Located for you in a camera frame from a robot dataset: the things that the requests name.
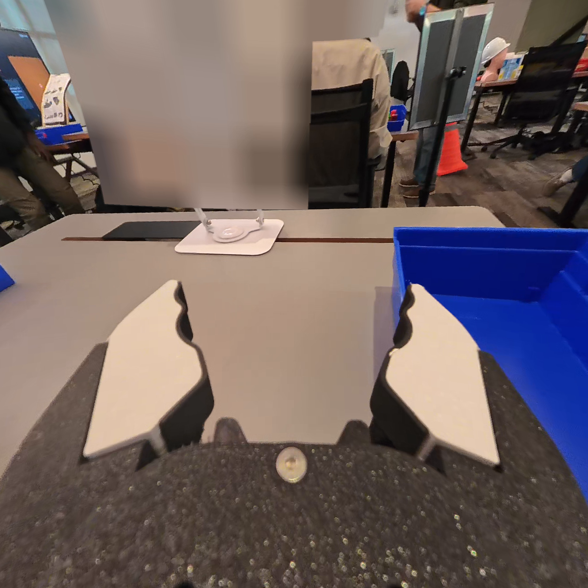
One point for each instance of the orange traffic cone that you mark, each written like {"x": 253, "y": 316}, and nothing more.
{"x": 451, "y": 151}

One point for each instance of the white document stand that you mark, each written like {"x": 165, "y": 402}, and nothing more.
{"x": 229, "y": 243}

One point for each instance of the black mesh office chair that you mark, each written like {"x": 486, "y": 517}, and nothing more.
{"x": 546, "y": 78}

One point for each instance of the black high-back chair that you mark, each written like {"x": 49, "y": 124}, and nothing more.
{"x": 340, "y": 147}

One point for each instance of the pink mannequin head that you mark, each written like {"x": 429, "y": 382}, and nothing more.
{"x": 494, "y": 71}

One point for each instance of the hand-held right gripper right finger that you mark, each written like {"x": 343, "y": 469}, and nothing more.
{"x": 436, "y": 381}

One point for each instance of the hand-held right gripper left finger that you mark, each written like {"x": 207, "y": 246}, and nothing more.
{"x": 147, "y": 367}

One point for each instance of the white hard hat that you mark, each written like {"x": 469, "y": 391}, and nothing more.
{"x": 495, "y": 48}

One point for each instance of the blue plastic bin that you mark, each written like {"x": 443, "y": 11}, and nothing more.
{"x": 397, "y": 120}
{"x": 528, "y": 330}
{"x": 5, "y": 278}

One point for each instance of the dark display screen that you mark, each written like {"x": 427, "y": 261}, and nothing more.
{"x": 18, "y": 69}

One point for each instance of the grey panel on tripod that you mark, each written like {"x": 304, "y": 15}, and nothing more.
{"x": 445, "y": 69}

